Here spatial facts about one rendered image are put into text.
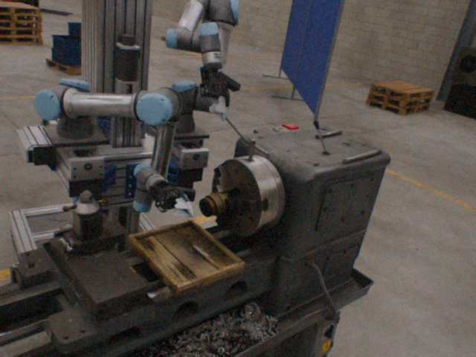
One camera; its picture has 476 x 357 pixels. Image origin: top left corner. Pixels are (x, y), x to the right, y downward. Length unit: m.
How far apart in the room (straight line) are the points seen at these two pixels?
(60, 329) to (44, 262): 0.32
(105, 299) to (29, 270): 0.34
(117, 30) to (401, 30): 10.95
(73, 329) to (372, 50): 12.18
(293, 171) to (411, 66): 10.83
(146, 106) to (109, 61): 0.56
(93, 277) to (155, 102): 0.63
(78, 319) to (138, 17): 1.32
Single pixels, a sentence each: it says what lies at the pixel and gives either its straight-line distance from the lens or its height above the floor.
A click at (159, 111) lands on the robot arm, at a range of 1.59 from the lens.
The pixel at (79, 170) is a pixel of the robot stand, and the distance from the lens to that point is 1.87.
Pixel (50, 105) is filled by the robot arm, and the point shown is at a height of 1.33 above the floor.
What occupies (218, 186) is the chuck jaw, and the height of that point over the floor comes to 1.13.
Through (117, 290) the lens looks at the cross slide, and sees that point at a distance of 1.39.
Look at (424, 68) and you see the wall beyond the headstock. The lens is 12.27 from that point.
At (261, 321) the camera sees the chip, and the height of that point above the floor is 0.56.
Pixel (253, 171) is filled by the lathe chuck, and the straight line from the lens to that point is 1.63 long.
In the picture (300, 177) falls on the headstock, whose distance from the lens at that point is 1.67.
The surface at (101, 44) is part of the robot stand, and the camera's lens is 2.10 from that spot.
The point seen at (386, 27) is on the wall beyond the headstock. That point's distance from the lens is 12.86.
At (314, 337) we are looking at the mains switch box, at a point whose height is 0.36.
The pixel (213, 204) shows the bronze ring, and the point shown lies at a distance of 1.62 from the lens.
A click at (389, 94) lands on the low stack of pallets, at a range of 9.25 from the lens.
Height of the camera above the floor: 1.85
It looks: 24 degrees down
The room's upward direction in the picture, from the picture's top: 9 degrees clockwise
